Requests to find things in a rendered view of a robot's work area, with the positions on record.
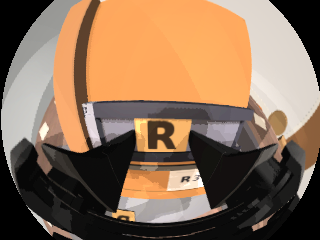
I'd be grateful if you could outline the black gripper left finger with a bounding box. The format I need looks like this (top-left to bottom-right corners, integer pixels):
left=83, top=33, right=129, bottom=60
left=41, top=129, right=136, bottom=213

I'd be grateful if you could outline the pale yellow tile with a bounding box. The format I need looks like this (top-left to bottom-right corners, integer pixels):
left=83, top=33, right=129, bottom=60
left=112, top=209, right=136, bottom=221

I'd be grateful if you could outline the orange tile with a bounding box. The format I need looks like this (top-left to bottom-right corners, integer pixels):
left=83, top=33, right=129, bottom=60
left=135, top=119, right=191, bottom=152

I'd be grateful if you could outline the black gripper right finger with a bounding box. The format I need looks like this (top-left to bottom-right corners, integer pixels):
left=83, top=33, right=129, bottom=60
left=188, top=129, right=279, bottom=209

